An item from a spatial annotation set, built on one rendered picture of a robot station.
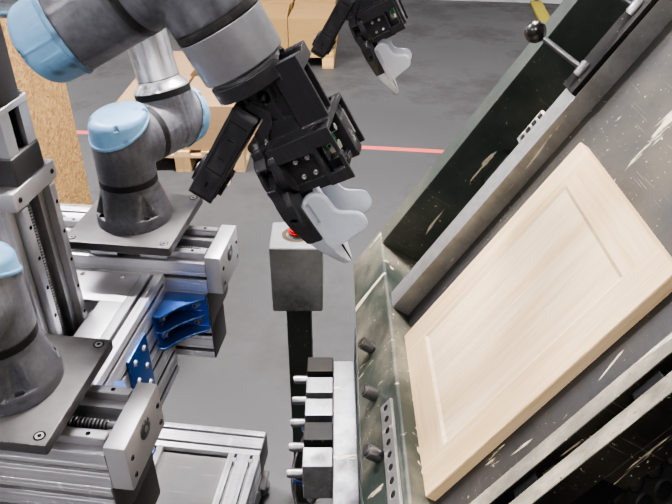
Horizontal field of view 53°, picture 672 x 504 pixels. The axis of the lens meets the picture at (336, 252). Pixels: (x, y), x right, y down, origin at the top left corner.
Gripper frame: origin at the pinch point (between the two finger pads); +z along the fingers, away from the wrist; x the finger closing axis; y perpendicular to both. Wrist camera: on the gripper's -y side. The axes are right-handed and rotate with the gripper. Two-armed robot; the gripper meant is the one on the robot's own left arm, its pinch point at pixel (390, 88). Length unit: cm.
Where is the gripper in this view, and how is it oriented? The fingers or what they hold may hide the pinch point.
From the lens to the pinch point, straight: 119.5
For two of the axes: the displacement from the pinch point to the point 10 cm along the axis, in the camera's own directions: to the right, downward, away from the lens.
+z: 4.6, 7.8, 4.2
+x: 1.5, -5.4, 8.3
